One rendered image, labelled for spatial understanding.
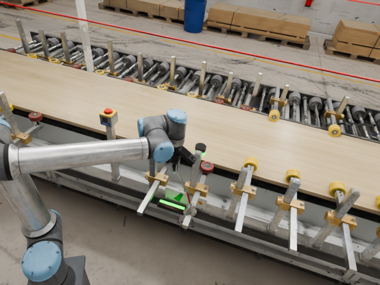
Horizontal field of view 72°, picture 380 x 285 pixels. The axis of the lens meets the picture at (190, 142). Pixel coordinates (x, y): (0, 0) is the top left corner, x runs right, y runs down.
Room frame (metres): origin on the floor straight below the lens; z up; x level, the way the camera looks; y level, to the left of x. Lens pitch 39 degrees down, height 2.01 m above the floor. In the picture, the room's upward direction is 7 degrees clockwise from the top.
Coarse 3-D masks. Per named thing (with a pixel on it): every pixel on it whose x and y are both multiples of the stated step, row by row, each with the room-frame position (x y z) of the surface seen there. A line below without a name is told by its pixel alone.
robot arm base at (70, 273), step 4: (68, 268) 0.55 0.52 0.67; (68, 272) 0.53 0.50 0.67; (72, 272) 0.55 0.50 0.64; (68, 276) 0.52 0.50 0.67; (72, 276) 0.53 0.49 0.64; (64, 280) 0.49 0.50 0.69; (68, 280) 0.50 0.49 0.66; (72, 280) 0.51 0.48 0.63; (64, 284) 0.48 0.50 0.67; (68, 284) 0.49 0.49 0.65; (72, 284) 0.50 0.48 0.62
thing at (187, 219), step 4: (204, 176) 1.09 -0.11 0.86; (200, 180) 1.06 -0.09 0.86; (204, 180) 1.06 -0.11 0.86; (196, 192) 0.96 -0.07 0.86; (200, 192) 0.97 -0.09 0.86; (196, 196) 0.94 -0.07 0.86; (192, 200) 0.91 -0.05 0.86; (196, 200) 0.91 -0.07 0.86; (196, 204) 0.89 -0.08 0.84; (188, 216) 0.80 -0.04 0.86; (184, 220) 0.77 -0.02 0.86; (188, 220) 0.78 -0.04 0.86; (184, 224) 0.75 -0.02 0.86; (188, 224) 0.76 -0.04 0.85
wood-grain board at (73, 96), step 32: (0, 64) 2.11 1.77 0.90; (32, 64) 2.19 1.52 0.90; (32, 96) 1.67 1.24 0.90; (64, 96) 1.72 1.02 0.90; (96, 96) 1.78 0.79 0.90; (128, 96) 1.84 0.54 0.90; (160, 96) 1.90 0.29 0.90; (96, 128) 1.37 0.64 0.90; (128, 128) 1.42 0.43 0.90; (192, 128) 1.51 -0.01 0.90; (224, 128) 1.56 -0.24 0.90; (256, 128) 1.61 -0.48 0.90; (288, 128) 1.66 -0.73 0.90; (224, 160) 1.22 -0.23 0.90; (288, 160) 1.29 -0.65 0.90; (320, 160) 1.33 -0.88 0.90; (352, 160) 1.38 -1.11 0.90; (320, 192) 1.04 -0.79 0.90
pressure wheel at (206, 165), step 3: (204, 162) 1.17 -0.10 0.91; (207, 162) 1.17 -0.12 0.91; (210, 162) 1.17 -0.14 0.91; (201, 165) 1.14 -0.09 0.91; (204, 165) 1.14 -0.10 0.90; (207, 165) 1.14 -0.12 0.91; (210, 165) 1.15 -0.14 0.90; (213, 165) 1.15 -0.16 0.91; (201, 168) 1.12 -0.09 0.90; (204, 168) 1.12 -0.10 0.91; (207, 168) 1.12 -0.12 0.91; (210, 168) 1.12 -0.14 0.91; (213, 168) 1.14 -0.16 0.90; (204, 171) 1.11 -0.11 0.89; (207, 171) 1.11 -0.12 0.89; (210, 171) 1.11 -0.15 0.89
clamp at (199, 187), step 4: (188, 184) 1.01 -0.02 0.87; (196, 184) 1.01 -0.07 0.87; (200, 184) 1.02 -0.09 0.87; (188, 188) 0.99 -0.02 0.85; (192, 188) 0.99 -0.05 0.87; (196, 188) 0.98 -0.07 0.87; (200, 188) 0.99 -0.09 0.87; (208, 188) 1.00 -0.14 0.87; (192, 192) 0.98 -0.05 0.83; (204, 192) 0.97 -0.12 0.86; (204, 196) 0.97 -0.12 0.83
